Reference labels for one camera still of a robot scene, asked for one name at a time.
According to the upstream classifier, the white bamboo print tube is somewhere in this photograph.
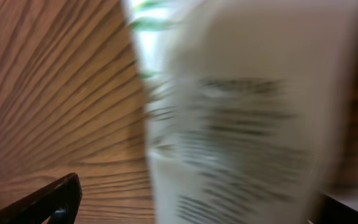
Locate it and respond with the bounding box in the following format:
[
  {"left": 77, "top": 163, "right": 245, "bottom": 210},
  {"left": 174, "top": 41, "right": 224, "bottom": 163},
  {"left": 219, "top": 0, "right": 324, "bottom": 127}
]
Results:
[{"left": 124, "top": 0, "right": 358, "bottom": 224}]

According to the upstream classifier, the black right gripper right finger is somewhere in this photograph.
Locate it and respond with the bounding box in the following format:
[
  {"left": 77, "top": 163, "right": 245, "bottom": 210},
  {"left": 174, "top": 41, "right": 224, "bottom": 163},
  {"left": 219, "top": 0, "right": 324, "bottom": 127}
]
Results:
[{"left": 308, "top": 194, "right": 358, "bottom": 224}]

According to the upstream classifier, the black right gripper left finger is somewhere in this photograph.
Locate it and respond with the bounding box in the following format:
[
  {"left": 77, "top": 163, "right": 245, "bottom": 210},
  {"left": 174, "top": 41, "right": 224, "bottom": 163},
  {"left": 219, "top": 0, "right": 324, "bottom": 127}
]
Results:
[{"left": 0, "top": 173, "right": 82, "bottom": 224}]

